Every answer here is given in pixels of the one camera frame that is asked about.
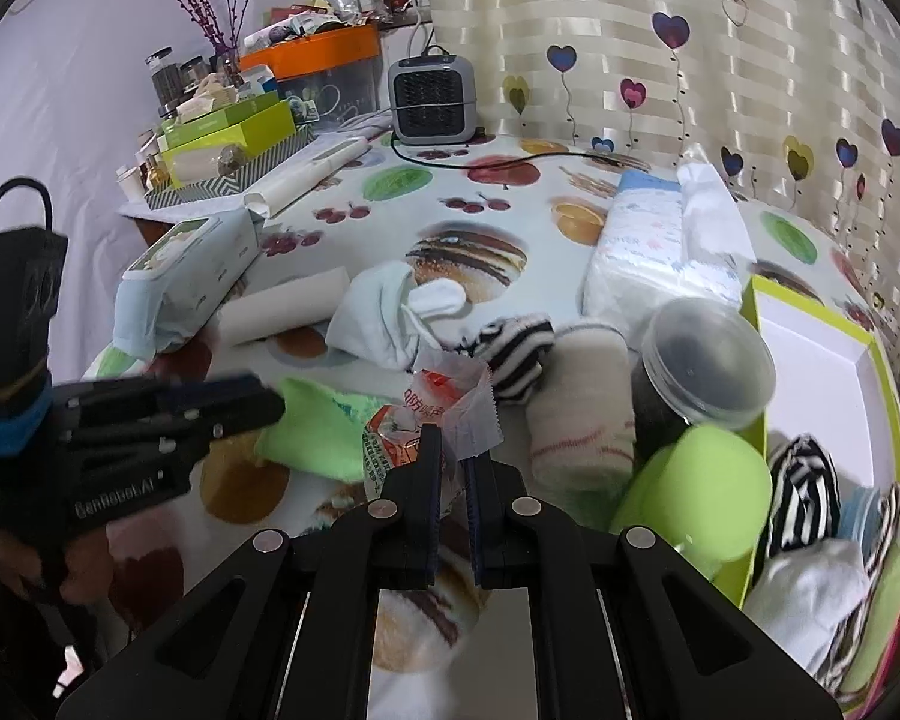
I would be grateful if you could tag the striped heart print curtain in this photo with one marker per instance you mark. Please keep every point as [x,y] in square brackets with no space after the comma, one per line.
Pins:
[607,0]

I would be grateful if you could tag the green plastic jar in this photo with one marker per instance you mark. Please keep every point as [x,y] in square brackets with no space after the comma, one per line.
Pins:
[690,495]

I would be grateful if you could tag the short glass jar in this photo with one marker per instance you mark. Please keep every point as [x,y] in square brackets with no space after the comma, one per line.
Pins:
[193,73]

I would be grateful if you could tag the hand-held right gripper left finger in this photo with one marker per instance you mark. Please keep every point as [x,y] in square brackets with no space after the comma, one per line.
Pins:
[420,510]

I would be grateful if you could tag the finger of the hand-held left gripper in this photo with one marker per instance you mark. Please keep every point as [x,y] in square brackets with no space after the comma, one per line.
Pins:
[240,420]
[217,388]

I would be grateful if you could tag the white striped towel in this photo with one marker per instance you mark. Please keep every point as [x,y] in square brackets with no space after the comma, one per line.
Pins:
[581,420]

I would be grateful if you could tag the black white striped cloth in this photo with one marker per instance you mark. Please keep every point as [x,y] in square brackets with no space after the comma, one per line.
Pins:
[802,487]

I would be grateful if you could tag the pale blue cloth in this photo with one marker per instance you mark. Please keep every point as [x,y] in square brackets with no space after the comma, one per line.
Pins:
[375,315]

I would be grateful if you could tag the blue wet wipes pack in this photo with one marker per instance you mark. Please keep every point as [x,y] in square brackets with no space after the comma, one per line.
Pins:
[187,270]

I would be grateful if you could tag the small white sock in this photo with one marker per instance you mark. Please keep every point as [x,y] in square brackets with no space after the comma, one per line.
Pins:
[439,296]

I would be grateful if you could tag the red white snack packet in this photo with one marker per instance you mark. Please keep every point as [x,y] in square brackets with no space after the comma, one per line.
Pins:
[397,427]

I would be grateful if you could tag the clear round lidded container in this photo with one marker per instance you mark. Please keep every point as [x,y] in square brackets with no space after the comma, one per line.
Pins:
[705,360]

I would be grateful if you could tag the pile of assorted packets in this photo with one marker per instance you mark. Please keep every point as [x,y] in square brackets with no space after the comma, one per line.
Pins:
[307,15]

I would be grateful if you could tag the black white striped sock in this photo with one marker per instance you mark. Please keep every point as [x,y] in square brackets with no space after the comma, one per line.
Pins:
[521,356]

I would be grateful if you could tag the tall glass jar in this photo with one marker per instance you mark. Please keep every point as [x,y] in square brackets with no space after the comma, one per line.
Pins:
[163,82]

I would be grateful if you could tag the person's left hand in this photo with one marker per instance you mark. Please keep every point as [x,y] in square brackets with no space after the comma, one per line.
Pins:
[86,566]

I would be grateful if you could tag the blue face mask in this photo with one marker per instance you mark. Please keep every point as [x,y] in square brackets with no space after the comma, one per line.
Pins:
[859,517]

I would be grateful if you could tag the soft tissue pack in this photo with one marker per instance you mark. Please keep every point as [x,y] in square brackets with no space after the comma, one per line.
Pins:
[645,240]

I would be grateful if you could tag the chevron patterned tray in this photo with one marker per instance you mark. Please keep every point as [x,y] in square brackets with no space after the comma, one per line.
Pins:
[270,165]

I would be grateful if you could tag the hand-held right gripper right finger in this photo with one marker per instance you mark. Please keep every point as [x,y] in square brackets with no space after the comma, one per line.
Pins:
[487,525]

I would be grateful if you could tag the green cardboard tissue box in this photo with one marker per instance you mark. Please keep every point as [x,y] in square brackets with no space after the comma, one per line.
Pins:
[225,135]

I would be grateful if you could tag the green cloth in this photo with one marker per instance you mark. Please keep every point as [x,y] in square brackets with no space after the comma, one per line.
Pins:
[322,427]

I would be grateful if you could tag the green white cardboard box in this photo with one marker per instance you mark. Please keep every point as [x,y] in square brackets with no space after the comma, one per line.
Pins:
[817,352]

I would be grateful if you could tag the orange lidded clear box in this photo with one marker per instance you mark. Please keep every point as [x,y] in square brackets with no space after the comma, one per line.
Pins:
[315,52]

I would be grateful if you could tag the rolled white paper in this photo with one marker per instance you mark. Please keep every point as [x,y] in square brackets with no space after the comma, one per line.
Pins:
[307,169]

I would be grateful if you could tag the grey desktop heater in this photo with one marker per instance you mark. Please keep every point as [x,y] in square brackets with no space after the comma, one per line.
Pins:
[431,101]

